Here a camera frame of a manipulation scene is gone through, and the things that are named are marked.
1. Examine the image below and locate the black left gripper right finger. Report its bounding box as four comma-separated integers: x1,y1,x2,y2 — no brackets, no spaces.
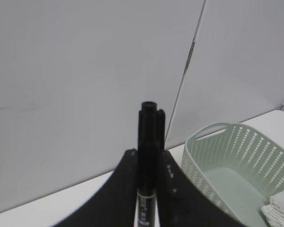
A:
156,151,244,227

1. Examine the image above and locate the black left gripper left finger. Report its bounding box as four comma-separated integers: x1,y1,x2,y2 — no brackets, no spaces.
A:
55,149,138,227

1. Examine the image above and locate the black marker pen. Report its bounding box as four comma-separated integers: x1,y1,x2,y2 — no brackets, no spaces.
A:
137,101,166,227

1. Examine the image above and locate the waste paper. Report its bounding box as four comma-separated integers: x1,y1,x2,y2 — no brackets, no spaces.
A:
261,191,284,227

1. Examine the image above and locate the pale green woven plastic basket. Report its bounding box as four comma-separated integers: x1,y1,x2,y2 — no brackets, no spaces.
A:
181,122,284,227

